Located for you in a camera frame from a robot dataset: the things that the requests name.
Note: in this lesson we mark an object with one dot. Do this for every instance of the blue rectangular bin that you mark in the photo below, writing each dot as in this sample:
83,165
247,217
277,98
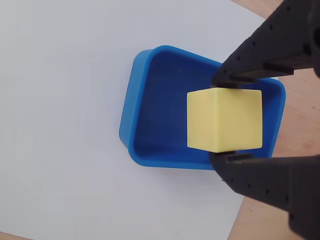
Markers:
160,107

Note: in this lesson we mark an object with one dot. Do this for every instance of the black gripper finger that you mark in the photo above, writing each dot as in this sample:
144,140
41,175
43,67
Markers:
275,185
275,42

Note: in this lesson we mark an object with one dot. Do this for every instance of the white rectangular board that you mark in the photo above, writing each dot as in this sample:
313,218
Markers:
50,100

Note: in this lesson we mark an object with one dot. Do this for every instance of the yellow cube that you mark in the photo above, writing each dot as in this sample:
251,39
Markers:
225,120

